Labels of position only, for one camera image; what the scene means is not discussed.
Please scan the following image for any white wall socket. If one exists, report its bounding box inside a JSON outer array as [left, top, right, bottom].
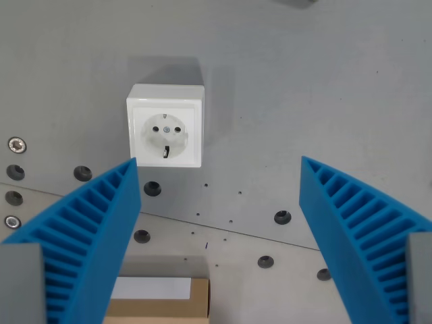
[[126, 84, 206, 169]]

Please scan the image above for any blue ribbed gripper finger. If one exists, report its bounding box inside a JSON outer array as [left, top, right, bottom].
[[0, 157, 141, 324], [299, 155, 432, 324]]

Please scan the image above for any brown cardboard box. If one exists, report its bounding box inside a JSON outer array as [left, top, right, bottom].
[[103, 277, 211, 324]]

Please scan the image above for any white paper label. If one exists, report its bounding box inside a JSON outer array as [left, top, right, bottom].
[[110, 277, 192, 300]]

